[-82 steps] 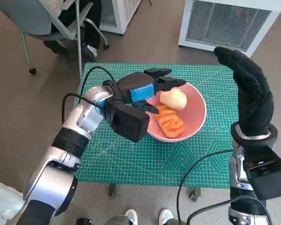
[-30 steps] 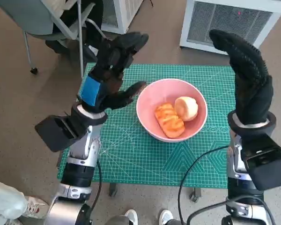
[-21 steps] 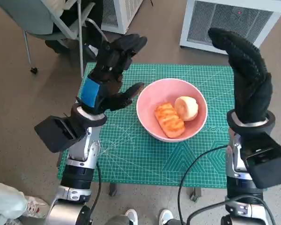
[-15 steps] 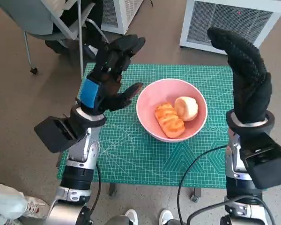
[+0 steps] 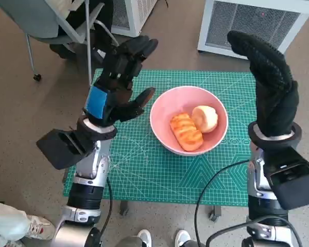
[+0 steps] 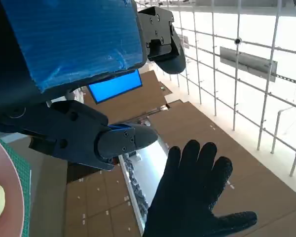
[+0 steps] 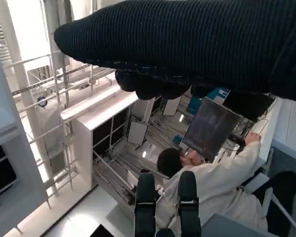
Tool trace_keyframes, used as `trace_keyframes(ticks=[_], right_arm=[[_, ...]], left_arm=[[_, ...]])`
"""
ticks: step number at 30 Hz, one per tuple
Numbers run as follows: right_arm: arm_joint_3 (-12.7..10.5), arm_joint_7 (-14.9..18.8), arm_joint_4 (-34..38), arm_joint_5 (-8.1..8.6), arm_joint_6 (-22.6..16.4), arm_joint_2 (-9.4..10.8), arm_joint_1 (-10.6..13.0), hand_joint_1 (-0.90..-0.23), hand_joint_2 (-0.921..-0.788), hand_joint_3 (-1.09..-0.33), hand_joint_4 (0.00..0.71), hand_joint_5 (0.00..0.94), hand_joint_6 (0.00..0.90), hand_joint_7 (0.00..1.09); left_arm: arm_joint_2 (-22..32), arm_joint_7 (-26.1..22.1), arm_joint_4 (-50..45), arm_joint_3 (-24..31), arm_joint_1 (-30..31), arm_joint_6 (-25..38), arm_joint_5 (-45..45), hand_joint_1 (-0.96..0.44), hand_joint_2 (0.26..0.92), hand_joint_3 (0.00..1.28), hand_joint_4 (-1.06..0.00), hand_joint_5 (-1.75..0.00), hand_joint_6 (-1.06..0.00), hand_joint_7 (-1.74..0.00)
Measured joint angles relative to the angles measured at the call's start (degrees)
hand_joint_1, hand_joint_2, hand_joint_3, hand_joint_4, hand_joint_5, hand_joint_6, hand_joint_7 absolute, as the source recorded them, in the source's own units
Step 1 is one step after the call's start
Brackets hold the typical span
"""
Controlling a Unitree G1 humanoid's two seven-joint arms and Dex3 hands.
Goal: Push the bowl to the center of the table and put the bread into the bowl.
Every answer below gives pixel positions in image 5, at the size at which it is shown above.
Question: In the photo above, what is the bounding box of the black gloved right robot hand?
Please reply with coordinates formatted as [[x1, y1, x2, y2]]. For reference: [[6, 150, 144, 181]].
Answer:
[[227, 30, 299, 138]]

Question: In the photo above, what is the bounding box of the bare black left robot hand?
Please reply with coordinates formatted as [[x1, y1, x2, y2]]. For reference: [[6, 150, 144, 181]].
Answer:
[[82, 36, 159, 128]]

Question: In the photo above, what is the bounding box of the pink bowl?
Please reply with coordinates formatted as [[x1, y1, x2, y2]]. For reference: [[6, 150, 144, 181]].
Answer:
[[149, 86, 229, 156]]

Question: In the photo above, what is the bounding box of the round toy bread bun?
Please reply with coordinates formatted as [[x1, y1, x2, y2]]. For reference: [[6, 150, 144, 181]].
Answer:
[[191, 105, 219, 134]]

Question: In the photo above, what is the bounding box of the long striped toy bread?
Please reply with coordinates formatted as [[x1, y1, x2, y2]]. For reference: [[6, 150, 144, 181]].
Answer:
[[169, 112, 204, 152]]

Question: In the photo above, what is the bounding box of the green cutting mat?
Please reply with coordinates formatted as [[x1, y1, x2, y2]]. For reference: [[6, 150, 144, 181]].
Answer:
[[63, 68, 258, 207]]

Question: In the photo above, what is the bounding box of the seated person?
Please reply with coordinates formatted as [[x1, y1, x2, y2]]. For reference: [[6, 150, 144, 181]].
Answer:
[[49, 0, 114, 66]]

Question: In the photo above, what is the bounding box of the large white mesh cabinet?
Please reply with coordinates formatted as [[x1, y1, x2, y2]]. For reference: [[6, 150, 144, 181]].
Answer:
[[197, 0, 309, 60]]

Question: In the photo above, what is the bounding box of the small white mesh cabinet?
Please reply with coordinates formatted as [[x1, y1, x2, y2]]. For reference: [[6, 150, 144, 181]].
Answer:
[[110, 0, 158, 37]]

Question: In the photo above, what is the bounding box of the grey office chair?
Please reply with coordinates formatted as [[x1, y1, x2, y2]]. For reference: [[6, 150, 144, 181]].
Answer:
[[0, 0, 121, 83]]

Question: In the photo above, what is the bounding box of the white shoe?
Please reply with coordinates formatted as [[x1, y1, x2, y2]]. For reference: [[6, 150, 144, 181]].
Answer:
[[175, 230, 191, 247], [138, 230, 152, 247]]

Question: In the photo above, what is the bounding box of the standing person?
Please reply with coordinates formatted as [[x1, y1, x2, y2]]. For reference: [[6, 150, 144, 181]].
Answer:
[[0, 200, 56, 247]]

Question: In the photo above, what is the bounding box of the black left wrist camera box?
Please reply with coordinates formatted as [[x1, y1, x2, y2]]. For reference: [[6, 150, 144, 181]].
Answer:
[[36, 128, 97, 170]]

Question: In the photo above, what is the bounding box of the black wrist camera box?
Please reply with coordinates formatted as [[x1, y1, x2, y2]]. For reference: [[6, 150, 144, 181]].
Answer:
[[36, 128, 97, 170], [263, 147, 309, 210]]

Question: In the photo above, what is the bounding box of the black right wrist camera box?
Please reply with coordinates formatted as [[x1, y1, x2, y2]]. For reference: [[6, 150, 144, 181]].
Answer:
[[263, 147, 309, 210]]

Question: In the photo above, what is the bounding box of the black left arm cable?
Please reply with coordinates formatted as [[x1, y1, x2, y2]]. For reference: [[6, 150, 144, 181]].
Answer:
[[100, 177, 113, 235]]

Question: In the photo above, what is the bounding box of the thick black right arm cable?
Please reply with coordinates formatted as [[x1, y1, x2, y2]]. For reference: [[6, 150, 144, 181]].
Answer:
[[205, 215, 303, 247]]

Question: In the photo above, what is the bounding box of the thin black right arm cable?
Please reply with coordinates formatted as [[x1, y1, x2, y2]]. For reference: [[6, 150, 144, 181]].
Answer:
[[194, 159, 250, 247]]

